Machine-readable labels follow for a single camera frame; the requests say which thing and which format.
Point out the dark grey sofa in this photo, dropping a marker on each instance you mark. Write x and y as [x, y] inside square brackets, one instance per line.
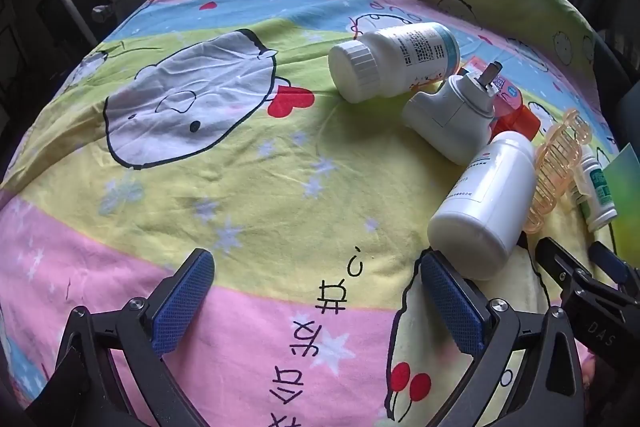
[618, 90]

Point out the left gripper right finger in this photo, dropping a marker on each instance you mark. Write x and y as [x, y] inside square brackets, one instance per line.
[546, 391]

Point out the white plug-in device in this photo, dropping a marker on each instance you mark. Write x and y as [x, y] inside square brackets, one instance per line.
[456, 119]

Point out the orange translucent hair claw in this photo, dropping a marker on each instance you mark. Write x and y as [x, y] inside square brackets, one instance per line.
[555, 162]

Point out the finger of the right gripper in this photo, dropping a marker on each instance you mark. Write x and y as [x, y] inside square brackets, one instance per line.
[603, 319]
[623, 275]

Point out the pink bottle orange cap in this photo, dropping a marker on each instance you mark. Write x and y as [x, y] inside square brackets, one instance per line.
[512, 109]

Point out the white bottle blue label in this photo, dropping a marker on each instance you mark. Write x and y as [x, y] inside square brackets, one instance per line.
[392, 61]

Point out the small white bottle green label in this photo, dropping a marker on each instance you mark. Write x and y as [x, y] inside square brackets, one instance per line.
[591, 192]

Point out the plain white pill bottle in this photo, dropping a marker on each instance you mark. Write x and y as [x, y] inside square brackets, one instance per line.
[477, 225]

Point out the colourful cartoon bed sheet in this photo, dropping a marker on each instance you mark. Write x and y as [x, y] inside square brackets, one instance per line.
[215, 124]

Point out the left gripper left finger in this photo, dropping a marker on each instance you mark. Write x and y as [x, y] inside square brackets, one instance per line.
[85, 389]

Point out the green cardboard box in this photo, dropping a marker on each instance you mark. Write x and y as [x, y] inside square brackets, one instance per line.
[623, 176]

